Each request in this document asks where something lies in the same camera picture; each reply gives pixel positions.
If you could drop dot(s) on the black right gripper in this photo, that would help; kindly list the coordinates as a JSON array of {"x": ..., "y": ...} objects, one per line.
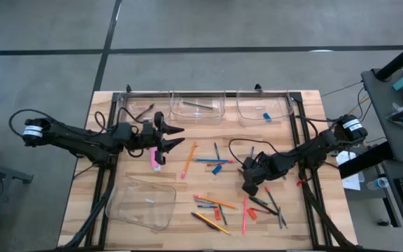
[{"x": 266, "y": 166}]

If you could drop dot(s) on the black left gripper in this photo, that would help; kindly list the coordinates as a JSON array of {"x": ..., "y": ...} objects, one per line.
[{"x": 145, "y": 138}]

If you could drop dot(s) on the thin grey crayon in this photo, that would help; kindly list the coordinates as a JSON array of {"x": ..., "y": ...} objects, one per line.
[{"x": 252, "y": 151}]

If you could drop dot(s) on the dark green crayon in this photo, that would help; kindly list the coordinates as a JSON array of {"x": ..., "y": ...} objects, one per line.
[{"x": 258, "y": 201}]

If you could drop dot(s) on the orange pencil pink eraser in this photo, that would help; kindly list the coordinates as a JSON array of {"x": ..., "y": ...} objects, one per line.
[
  {"x": 215, "y": 202},
  {"x": 189, "y": 159}
]

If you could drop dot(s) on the red crayon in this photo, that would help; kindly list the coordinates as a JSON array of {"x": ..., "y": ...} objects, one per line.
[
  {"x": 213, "y": 164},
  {"x": 261, "y": 211}
]

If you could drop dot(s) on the black pen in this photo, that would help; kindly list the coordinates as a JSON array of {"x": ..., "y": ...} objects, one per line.
[
  {"x": 268, "y": 209},
  {"x": 145, "y": 111}
]

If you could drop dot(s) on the blue pencil pink eraser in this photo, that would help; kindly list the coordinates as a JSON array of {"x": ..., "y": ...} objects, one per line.
[{"x": 212, "y": 160}]

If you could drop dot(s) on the green crayon white print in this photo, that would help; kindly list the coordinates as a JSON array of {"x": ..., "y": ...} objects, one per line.
[{"x": 223, "y": 215}]

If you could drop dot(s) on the dark blue crayon white print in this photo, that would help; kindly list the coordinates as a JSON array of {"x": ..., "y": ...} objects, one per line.
[{"x": 206, "y": 206}]

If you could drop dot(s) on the light grey pen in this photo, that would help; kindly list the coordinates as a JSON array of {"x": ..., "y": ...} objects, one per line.
[{"x": 282, "y": 217}]

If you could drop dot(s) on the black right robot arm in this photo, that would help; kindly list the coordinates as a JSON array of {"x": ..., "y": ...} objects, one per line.
[{"x": 320, "y": 143}]

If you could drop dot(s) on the clear plastic bin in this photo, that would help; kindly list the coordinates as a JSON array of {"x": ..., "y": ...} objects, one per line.
[
  {"x": 128, "y": 119},
  {"x": 135, "y": 210},
  {"x": 250, "y": 115},
  {"x": 198, "y": 117}
]

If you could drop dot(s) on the green pencil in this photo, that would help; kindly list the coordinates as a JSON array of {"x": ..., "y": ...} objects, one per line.
[{"x": 198, "y": 105}]

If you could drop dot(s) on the purple pen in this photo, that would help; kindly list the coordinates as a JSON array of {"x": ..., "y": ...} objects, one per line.
[{"x": 201, "y": 219}]

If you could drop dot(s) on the white paper sheet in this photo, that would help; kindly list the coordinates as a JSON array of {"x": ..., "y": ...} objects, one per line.
[{"x": 350, "y": 182}]

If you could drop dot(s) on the black desk support beam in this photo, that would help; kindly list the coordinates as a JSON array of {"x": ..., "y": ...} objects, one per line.
[{"x": 366, "y": 159}]

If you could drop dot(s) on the clear water bottle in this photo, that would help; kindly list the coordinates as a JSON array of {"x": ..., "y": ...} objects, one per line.
[{"x": 379, "y": 183}]

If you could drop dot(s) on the small black object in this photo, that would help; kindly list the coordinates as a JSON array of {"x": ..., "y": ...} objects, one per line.
[{"x": 383, "y": 222}]

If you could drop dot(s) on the grey side desk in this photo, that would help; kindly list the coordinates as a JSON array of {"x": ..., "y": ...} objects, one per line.
[{"x": 397, "y": 140}]

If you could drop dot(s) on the grey metal stand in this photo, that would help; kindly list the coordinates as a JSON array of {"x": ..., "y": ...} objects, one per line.
[{"x": 9, "y": 173}]

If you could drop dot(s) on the small teal box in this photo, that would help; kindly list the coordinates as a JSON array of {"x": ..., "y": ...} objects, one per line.
[{"x": 402, "y": 83}]

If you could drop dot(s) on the black monitor pole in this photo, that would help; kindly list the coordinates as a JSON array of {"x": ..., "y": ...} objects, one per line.
[{"x": 397, "y": 60}]

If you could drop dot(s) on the black aluminium frame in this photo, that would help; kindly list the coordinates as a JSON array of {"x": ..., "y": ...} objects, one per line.
[{"x": 298, "y": 105}]

